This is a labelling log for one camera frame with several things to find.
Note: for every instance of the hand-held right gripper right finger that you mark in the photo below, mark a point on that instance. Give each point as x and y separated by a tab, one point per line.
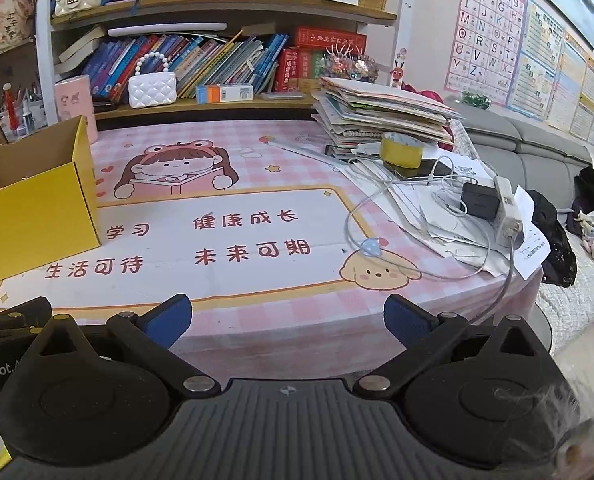
407	322

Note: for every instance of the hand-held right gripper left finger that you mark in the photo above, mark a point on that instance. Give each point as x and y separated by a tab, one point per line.
169	322

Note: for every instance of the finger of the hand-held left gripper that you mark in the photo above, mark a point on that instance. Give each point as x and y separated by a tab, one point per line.
7	330

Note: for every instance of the yellow cardboard box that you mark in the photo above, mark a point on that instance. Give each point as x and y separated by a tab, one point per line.
32	225

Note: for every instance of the loose white papers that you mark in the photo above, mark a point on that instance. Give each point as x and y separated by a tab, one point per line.
427	225

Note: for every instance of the black power adapter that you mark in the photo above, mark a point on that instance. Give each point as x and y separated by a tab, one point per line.
479	201

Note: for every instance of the white power strip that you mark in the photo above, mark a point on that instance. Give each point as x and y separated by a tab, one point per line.
509	210

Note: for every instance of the pink checked printed tablecloth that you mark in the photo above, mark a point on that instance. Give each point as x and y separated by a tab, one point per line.
257	195

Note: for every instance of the dark smartphone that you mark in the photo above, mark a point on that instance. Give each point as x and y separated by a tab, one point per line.
437	169

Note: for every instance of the black cloth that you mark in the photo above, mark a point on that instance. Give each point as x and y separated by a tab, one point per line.
552	245

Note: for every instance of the yellow tape roll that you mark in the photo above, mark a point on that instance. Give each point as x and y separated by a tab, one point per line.
402	152

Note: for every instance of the grey sofa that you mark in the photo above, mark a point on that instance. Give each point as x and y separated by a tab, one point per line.
517	145

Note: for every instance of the clear pen cup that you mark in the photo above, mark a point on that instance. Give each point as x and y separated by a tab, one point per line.
24	117

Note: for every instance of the stack of papers and booklets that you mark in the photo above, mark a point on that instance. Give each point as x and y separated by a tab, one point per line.
377	110

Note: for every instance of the fluffy orange and white cat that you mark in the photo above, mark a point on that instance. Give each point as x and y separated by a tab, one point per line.
592	440

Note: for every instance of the white quilted pearl handbag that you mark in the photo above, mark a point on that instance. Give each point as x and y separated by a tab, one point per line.
153	89

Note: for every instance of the pink cartoon box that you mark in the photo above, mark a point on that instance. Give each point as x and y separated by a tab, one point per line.
74	105

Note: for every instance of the orange and white carton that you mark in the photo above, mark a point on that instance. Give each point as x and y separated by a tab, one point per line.
224	94

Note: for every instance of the row of colourful books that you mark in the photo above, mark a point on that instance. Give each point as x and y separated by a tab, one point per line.
202	62

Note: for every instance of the sparkly antler tiara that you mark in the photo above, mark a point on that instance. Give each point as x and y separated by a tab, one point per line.
349	65

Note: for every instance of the red thick books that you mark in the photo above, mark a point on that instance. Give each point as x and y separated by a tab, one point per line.
297	70

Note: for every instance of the stacked lying books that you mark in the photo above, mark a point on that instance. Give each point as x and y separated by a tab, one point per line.
79	52

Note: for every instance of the white rolled tube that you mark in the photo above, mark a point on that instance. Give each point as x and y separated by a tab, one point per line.
167	29

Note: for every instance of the red dictionary box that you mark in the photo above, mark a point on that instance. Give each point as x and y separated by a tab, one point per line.
329	39

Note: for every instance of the plush rabbit figurine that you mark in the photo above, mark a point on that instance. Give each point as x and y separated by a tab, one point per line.
6	22

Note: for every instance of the wooden bookshelf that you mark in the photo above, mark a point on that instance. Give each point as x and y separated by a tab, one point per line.
227	10

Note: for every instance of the study chart wall poster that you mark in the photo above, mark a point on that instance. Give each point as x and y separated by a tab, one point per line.
537	60

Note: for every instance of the alphabet wall poster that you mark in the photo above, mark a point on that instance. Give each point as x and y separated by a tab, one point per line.
484	30

